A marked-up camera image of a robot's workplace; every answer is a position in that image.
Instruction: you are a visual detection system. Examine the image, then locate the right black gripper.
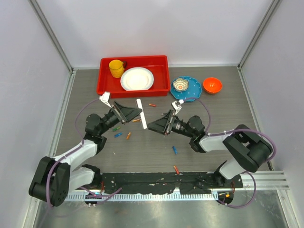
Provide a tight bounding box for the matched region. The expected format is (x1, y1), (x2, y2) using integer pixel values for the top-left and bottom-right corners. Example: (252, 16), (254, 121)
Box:
(148, 109), (195, 138)

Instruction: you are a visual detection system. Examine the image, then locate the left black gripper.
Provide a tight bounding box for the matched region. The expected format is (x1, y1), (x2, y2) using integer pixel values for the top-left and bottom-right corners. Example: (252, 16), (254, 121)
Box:
(98, 101), (142, 135)

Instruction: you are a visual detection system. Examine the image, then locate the white remote control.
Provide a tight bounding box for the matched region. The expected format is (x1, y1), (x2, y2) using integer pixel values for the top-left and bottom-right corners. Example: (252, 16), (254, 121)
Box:
(136, 98), (147, 130)

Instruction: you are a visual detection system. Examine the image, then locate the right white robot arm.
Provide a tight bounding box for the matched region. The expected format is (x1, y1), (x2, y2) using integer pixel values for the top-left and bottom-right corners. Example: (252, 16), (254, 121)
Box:
(147, 110), (274, 188)

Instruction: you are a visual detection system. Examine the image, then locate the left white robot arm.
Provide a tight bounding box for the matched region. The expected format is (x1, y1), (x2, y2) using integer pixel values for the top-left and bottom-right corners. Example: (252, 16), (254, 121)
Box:
(28, 99), (145, 207)

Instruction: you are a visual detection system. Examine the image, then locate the green battery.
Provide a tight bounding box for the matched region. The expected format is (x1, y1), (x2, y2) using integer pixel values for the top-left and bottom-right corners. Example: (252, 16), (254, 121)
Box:
(112, 126), (120, 132)

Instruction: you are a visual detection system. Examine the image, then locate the white paper plate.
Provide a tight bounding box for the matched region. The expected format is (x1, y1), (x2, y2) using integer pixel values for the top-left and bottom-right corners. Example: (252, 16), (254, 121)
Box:
(120, 67), (154, 91)

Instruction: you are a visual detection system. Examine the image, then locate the small patterned bowl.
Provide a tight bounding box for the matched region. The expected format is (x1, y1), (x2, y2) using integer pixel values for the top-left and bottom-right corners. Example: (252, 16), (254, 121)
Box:
(172, 78), (189, 92)

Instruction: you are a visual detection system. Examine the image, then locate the blue dotted plate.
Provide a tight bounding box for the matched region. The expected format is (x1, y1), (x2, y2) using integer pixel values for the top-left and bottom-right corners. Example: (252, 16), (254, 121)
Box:
(170, 76), (203, 102)

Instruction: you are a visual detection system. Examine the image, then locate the yellow mug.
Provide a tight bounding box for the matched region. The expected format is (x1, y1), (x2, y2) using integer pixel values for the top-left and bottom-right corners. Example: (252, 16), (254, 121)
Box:
(109, 59), (127, 78)

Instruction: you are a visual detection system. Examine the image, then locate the red battery near base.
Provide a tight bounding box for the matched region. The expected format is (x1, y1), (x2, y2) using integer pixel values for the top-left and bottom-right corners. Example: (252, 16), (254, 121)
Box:
(173, 165), (180, 175)

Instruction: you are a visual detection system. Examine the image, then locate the red plastic tray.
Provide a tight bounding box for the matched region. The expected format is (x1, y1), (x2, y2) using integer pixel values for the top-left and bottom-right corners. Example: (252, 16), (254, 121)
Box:
(96, 55), (171, 98)

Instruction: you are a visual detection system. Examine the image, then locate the orange plastic bowl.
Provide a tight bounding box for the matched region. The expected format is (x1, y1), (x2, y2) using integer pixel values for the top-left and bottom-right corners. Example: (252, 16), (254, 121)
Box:
(203, 77), (223, 94)

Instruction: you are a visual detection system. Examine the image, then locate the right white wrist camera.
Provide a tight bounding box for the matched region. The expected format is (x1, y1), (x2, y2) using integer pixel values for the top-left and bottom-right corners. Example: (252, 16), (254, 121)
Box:
(171, 99), (184, 115)

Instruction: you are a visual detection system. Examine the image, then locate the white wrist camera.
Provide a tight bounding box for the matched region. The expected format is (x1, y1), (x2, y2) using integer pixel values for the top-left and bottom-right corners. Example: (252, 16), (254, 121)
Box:
(171, 99), (184, 115)
(99, 92), (112, 108)

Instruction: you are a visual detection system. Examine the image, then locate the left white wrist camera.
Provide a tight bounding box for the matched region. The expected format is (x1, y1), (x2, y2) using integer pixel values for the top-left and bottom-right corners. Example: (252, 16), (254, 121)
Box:
(99, 92), (112, 108)

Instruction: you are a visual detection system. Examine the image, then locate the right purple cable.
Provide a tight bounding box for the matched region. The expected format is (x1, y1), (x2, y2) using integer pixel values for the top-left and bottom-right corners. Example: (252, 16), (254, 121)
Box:
(182, 97), (277, 209)

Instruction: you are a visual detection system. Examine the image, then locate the purple cable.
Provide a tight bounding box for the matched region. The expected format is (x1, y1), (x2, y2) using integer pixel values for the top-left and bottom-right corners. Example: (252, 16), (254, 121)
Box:
(182, 97), (277, 209)
(46, 98), (123, 209)

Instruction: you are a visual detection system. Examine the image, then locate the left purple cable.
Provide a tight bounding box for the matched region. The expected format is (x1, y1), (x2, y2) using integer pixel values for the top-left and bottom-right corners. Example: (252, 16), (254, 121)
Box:
(46, 98), (123, 209)

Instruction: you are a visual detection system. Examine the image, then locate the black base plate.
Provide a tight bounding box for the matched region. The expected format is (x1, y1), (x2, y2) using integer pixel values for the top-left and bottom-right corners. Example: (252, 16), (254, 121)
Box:
(102, 172), (243, 195)

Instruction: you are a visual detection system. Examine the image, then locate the slotted cable duct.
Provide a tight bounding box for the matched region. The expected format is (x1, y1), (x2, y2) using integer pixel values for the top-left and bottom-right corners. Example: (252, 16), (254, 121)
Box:
(65, 191), (218, 204)

